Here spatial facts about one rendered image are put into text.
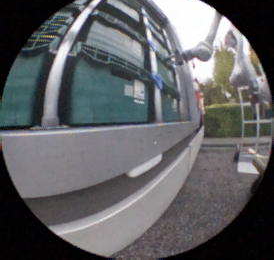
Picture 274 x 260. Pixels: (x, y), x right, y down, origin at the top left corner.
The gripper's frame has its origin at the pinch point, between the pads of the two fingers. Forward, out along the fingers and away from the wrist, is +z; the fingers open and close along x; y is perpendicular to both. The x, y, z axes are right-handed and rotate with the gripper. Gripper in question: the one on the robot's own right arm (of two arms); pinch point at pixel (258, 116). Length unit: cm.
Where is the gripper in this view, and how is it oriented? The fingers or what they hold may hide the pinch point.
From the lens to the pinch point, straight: 77.0
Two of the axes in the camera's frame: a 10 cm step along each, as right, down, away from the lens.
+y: 7.4, -0.3, -6.7
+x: 6.7, -0.3, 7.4
